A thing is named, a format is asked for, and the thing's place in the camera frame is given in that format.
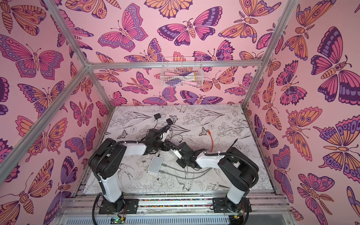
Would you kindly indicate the black power adapter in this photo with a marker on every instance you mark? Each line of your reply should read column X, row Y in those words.
column 157, row 116
column 169, row 122

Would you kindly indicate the black power adapter far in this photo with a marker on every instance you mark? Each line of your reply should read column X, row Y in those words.
column 157, row 116

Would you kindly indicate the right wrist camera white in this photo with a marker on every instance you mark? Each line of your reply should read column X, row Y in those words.
column 176, row 153

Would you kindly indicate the front aluminium rail base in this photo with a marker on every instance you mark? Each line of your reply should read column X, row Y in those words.
column 256, row 209

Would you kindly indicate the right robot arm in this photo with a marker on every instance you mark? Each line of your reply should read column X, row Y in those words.
column 241, row 171

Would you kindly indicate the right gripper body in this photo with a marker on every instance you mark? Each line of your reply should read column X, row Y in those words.
column 181, row 152

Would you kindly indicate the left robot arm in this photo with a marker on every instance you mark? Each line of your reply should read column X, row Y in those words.
column 107, row 159

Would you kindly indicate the white network switch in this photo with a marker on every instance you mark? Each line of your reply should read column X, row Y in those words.
column 155, row 165

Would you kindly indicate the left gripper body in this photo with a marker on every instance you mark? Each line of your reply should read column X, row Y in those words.
column 161, row 146

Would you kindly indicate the aluminium frame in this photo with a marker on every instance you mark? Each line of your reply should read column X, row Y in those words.
column 87, row 69

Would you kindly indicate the black power adapter near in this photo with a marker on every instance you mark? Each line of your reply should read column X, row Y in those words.
column 169, row 122

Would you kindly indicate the white wire basket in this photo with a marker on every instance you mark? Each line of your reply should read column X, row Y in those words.
column 182, row 71

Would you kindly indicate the black adapter cable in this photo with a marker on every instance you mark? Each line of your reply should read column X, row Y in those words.
column 177, row 133

